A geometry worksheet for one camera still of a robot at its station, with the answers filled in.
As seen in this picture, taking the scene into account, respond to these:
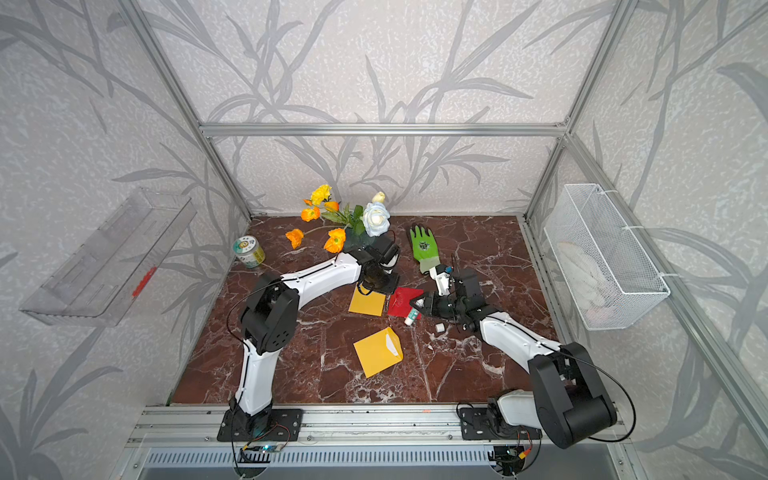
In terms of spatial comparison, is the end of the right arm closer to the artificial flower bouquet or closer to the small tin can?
the artificial flower bouquet

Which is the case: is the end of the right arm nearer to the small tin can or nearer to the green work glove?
the green work glove

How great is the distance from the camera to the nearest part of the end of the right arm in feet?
2.16

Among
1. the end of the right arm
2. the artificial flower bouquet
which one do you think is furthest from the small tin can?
the end of the right arm

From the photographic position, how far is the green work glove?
1.07 meters

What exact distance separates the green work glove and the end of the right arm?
0.89 feet
